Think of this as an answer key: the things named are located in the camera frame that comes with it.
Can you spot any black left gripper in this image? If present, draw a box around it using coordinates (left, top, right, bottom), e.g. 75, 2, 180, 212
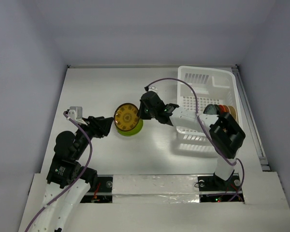
74, 115, 113, 159

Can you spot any yellow brown patterned plate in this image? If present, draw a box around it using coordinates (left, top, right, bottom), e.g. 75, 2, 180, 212
114, 103, 140, 131

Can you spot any lime green plate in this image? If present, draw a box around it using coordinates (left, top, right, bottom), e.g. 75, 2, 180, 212
115, 119, 144, 136

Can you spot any blue white patterned plate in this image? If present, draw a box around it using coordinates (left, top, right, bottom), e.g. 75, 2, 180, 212
203, 104, 220, 115

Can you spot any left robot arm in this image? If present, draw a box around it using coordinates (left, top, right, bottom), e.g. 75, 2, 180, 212
25, 111, 114, 232

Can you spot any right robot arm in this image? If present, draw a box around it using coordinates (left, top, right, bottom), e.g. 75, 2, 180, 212
139, 91, 246, 189

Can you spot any white plastic dish rack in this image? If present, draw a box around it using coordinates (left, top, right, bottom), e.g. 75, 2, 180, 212
177, 66, 243, 126

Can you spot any red plate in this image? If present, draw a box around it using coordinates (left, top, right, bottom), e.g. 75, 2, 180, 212
218, 105, 225, 114

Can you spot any orange plate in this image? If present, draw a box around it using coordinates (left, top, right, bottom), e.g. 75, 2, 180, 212
222, 105, 230, 113

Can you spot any beige plate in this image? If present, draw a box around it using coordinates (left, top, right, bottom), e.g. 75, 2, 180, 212
227, 105, 237, 121

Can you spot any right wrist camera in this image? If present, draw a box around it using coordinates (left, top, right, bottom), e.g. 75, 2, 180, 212
144, 86, 159, 93

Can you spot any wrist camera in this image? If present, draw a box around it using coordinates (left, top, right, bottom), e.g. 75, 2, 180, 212
67, 106, 83, 120
144, 86, 159, 93

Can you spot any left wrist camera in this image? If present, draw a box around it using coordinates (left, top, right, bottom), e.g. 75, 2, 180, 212
67, 106, 83, 120

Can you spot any foil covered front rail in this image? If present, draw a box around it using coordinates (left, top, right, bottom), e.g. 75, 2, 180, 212
112, 174, 200, 204

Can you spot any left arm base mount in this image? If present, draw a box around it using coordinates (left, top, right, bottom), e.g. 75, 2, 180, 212
80, 175, 113, 203

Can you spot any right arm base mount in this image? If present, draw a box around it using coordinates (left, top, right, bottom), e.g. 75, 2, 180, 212
194, 173, 244, 203

